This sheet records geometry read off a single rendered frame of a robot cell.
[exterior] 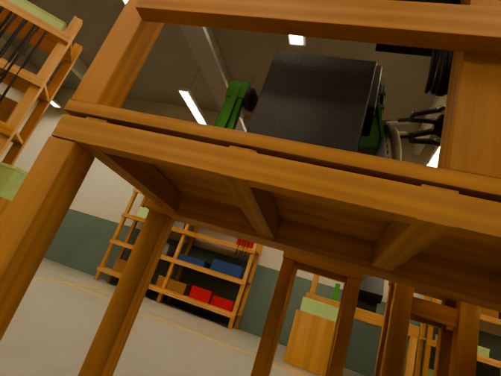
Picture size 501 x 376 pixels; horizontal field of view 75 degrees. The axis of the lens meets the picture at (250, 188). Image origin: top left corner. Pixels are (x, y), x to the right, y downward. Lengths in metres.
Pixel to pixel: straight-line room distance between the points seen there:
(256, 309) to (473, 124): 6.13
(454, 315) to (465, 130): 0.96
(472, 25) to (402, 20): 0.14
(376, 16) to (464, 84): 0.25
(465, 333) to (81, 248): 7.94
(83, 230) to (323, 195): 8.22
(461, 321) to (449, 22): 1.11
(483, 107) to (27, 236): 1.07
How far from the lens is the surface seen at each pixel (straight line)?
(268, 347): 1.45
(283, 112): 0.95
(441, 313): 1.61
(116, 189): 8.66
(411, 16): 0.93
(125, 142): 0.90
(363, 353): 6.63
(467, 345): 1.62
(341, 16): 0.92
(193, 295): 6.48
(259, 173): 0.73
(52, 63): 3.34
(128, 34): 1.14
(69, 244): 8.88
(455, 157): 0.79
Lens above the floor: 0.52
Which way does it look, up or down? 18 degrees up
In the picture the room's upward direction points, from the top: 19 degrees clockwise
